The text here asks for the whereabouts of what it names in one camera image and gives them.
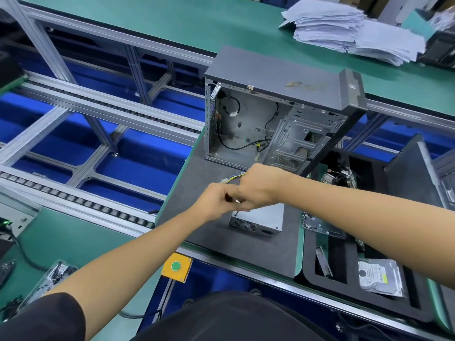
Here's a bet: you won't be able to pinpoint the person's left hand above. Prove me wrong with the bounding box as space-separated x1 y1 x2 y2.
191 180 255 225

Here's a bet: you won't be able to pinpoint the person's right hand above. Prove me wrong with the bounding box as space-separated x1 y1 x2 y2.
225 162 293 211

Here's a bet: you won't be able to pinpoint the power supply circuit board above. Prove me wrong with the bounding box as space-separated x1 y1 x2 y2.
219 173 247 187

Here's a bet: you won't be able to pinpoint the silver optical drive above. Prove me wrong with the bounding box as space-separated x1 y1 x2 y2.
235 202 286 233

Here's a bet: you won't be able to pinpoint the silver power supply unit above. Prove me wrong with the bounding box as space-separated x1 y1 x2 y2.
228 215 284 238

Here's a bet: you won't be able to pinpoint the person's left forearm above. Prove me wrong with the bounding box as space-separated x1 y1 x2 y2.
44 206 207 341

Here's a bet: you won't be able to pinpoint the person's right forearm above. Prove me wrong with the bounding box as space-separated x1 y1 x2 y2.
283 170 455 290

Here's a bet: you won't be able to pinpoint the person's black trousers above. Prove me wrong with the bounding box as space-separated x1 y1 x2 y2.
130 290 337 341

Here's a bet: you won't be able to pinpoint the person's black shirt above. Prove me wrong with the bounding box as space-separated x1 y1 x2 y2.
0 292 87 341

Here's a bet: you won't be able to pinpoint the processor cooler with fan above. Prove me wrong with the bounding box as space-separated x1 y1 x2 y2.
320 169 356 189

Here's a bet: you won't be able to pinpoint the clear plastic tray with screws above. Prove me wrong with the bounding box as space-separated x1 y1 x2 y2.
300 211 350 241

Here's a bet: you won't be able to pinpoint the yellow box with green button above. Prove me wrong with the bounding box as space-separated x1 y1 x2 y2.
159 251 195 284

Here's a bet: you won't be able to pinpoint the grey computer tower case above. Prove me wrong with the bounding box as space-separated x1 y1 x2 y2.
429 148 455 212
203 45 369 177

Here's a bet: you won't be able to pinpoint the silver hard drive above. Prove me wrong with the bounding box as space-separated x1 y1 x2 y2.
357 258 405 298

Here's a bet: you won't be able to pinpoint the dark grey case side panel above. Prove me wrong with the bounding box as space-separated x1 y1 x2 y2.
383 134 450 212

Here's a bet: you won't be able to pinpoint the stack of white papers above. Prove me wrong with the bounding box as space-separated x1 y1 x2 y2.
279 0 428 67

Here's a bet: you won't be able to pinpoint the clear plastic screw box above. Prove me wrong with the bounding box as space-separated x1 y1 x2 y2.
17 260 80 314

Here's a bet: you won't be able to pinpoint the black cardboard box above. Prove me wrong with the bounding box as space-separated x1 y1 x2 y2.
419 30 455 70

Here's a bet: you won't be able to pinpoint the aluminium conveyor frame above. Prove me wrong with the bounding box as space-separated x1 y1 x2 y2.
0 0 455 341

